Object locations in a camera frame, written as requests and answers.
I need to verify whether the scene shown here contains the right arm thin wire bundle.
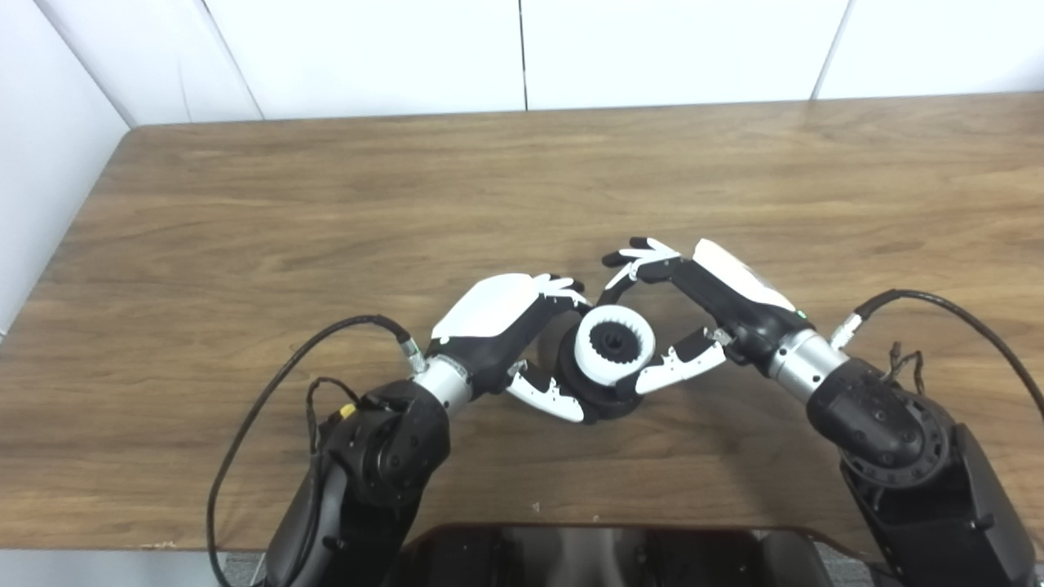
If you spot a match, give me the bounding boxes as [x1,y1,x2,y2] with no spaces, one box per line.
[885,342,927,396]

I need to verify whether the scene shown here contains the black robot torso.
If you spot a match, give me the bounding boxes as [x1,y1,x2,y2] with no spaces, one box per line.
[391,524,878,587]

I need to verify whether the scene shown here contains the left arm thin wire bundle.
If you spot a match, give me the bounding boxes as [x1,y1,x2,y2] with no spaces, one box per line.
[306,377,364,457]

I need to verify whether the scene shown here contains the arm thin wire bundle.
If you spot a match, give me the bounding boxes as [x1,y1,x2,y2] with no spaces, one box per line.
[306,377,364,457]
[885,342,927,396]

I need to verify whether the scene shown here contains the white plastic ring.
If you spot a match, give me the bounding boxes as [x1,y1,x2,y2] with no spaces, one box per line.
[574,304,657,387]

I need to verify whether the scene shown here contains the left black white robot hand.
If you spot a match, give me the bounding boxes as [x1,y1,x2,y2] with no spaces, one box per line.
[426,273,592,425]

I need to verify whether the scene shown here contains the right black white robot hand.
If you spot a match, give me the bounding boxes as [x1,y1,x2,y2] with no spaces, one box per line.
[602,236,816,398]

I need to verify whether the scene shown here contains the round black plastic part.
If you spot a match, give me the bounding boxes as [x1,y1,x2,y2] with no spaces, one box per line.
[557,314,653,425]

